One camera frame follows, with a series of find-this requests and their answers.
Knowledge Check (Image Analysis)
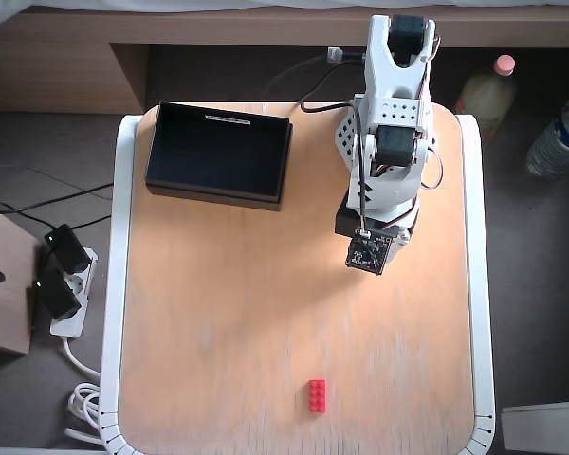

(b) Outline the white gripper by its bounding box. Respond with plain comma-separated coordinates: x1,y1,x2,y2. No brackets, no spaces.
358,220,415,261

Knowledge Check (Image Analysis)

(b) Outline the red lego block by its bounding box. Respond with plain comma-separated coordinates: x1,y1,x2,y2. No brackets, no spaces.
308,378,328,413

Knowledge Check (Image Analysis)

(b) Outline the black cardboard box bin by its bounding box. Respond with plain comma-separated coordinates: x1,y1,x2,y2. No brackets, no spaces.
144,100,295,213

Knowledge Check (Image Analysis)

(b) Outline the yellow bottle with pink cap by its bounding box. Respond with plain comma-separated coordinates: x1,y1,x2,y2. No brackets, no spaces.
454,54,518,143

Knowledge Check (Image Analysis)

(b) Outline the clear plastic water bottle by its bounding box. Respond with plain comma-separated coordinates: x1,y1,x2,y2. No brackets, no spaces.
524,92,569,177

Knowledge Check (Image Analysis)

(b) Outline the white grey box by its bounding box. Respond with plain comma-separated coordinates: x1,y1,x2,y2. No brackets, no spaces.
500,400,569,455

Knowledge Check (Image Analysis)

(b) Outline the black power adapter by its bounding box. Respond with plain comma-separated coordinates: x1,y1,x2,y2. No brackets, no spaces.
31,268,83,321
43,224,92,275

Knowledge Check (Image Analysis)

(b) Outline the white power strip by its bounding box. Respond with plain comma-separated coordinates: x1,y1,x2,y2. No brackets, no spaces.
49,246,100,338

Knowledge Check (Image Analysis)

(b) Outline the brown cardboard box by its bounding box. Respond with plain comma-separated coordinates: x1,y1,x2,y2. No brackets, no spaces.
0,198,42,356

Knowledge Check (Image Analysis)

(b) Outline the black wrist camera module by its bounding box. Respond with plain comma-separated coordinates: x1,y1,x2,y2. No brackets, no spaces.
334,202,394,277

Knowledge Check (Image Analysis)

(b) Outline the grey extension cable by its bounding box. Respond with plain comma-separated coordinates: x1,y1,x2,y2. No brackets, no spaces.
263,46,345,104

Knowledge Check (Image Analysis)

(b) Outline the white table frame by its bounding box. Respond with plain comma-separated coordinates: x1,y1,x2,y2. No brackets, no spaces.
97,112,497,455

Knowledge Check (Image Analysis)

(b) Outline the thin black cord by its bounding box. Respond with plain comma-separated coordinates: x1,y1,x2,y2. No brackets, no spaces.
0,183,114,217
9,203,114,238

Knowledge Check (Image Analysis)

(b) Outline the white power cable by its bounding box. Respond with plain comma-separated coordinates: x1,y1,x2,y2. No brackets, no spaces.
61,335,106,446

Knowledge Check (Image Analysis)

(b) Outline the wooden bed frame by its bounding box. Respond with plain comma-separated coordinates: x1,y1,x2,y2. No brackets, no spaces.
0,7,569,115

